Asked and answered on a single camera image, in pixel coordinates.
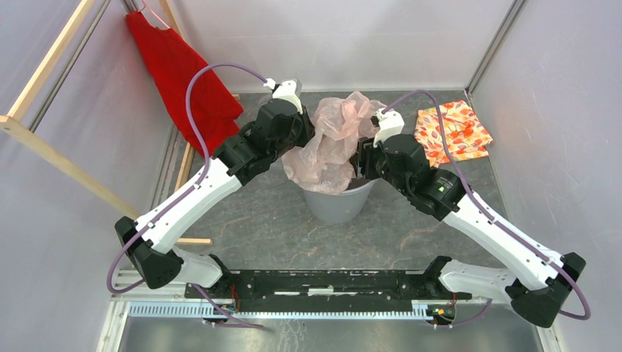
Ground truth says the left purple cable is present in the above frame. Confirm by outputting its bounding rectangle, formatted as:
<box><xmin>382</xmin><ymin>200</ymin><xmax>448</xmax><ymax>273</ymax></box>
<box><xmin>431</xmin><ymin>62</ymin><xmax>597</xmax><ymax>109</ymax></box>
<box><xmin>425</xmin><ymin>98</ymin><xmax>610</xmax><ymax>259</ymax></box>
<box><xmin>106</xmin><ymin>62</ymin><xmax>276</xmax><ymax>331</ymax></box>

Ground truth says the metal corner post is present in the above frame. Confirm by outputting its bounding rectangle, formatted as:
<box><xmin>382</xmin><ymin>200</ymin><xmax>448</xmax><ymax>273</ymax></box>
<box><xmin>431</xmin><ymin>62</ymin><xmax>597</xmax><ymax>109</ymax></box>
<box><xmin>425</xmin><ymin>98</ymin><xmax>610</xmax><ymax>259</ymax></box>
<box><xmin>465</xmin><ymin>0</ymin><xmax>527</xmax><ymax>97</ymax></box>

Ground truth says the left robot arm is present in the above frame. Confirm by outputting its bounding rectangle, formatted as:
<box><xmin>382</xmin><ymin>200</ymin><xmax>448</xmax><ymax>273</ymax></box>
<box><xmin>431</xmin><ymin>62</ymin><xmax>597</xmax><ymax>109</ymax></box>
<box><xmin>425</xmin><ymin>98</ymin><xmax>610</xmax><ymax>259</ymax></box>
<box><xmin>114</xmin><ymin>98</ymin><xmax>314</xmax><ymax>299</ymax></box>

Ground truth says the grey plastic trash bin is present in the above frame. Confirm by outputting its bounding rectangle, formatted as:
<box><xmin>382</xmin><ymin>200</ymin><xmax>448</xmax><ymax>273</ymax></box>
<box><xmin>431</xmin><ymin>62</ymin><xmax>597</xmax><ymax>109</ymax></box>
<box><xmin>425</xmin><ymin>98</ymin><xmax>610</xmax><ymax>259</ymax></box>
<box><xmin>303</xmin><ymin>179</ymin><xmax>378</xmax><ymax>224</ymax></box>

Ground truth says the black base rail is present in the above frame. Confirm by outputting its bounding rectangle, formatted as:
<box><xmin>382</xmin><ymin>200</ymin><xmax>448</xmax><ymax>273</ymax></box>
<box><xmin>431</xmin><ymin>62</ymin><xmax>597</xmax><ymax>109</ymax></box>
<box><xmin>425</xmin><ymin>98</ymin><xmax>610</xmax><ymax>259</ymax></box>
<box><xmin>111</xmin><ymin>269</ymin><xmax>487</xmax><ymax>322</ymax></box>

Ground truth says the red cloth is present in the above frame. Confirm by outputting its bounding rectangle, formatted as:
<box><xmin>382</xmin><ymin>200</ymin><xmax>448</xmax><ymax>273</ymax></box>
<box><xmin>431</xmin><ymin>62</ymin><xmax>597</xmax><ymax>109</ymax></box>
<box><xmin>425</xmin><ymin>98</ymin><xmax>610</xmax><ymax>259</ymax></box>
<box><xmin>125</xmin><ymin>11</ymin><xmax>245</xmax><ymax>158</ymax></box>

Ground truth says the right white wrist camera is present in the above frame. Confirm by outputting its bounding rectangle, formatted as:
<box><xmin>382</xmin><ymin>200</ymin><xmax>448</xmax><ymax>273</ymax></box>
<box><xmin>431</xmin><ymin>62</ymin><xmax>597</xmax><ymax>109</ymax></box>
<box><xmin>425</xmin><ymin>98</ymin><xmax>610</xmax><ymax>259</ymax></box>
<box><xmin>372</xmin><ymin>109</ymin><xmax>405</xmax><ymax>147</ymax></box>

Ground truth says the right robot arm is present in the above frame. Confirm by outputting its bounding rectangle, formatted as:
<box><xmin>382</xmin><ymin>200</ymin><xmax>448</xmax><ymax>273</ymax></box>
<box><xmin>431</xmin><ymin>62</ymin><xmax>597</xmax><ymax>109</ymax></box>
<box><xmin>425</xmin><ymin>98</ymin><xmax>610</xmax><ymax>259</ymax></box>
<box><xmin>351</xmin><ymin>134</ymin><xmax>586</xmax><ymax>328</ymax></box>

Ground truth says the pink translucent trash bag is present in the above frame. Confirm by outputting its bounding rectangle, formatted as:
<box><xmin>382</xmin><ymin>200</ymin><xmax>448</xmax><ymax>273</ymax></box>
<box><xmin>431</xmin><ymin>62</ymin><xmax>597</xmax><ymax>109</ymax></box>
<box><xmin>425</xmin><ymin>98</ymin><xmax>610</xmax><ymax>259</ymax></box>
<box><xmin>281</xmin><ymin>91</ymin><xmax>386</xmax><ymax>195</ymax></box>

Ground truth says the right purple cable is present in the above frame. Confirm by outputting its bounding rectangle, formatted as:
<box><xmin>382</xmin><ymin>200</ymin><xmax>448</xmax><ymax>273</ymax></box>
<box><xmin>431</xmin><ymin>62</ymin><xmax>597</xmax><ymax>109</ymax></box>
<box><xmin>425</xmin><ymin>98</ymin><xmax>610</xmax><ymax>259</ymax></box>
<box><xmin>381</xmin><ymin>89</ymin><xmax>593</xmax><ymax>329</ymax></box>

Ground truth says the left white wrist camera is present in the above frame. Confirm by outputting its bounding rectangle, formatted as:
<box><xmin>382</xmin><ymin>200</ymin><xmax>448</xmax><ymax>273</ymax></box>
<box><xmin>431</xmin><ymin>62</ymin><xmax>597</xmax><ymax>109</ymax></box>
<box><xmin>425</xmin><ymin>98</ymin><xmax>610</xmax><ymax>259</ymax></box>
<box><xmin>263</xmin><ymin>78</ymin><xmax>303</xmax><ymax>114</ymax></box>

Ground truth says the purple cable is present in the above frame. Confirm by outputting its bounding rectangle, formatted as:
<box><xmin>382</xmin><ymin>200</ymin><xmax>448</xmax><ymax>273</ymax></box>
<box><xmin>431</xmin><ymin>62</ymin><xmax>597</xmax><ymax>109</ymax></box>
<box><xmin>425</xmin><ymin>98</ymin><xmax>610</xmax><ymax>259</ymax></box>
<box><xmin>106</xmin><ymin>62</ymin><xmax>276</xmax><ymax>331</ymax></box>
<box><xmin>381</xmin><ymin>89</ymin><xmax>593</xmax><ymax>329</ymax></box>

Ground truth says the orange floral cloth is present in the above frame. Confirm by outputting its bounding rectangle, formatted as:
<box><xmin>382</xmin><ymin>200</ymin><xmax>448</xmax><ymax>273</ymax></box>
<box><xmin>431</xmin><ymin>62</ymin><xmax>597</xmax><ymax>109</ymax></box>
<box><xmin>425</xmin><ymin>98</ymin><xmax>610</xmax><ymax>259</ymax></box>
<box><xmin>414</xmin><ymin>100</ymin><xmax>493</xmax><ymax>167</ymax></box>

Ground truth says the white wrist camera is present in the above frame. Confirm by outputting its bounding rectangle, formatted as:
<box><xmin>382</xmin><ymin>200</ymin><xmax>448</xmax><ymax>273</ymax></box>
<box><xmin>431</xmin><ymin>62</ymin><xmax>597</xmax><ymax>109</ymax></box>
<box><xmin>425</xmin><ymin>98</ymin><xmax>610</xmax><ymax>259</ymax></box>
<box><xmin>372</xmin><ymin>109</ymin><xmax>405</xmax><ymax>147</ymax></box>
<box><xmin>263</xmin><ymin>78</ymin><xmax>303</xmax><ymax>114</ymax></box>

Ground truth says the wooden frame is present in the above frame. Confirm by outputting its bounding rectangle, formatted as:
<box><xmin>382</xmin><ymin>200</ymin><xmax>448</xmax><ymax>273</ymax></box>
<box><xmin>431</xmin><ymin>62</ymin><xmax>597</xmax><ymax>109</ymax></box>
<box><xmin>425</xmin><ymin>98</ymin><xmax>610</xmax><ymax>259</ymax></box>
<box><xmin>0</xmin><ymin>0</ymin><xmax>241</xmax><ymax>246</ymax></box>

